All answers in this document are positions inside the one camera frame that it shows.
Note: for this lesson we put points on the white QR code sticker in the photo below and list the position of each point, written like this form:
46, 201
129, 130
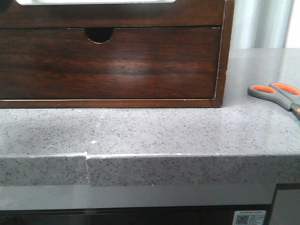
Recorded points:
249, 217

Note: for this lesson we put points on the grey window curtain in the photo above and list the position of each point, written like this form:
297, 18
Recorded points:
261, 23

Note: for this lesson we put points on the dark wooden drawer cabinet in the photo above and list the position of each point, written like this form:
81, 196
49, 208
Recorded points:
102, 34

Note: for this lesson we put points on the dark under-counter appliance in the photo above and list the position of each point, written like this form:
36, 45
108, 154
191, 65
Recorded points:
175, 215

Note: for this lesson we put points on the grey orange handled scissors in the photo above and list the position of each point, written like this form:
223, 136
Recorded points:
284, 95

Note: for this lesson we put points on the dark wooden drawer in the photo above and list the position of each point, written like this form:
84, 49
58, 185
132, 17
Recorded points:
178, 62
178, 13

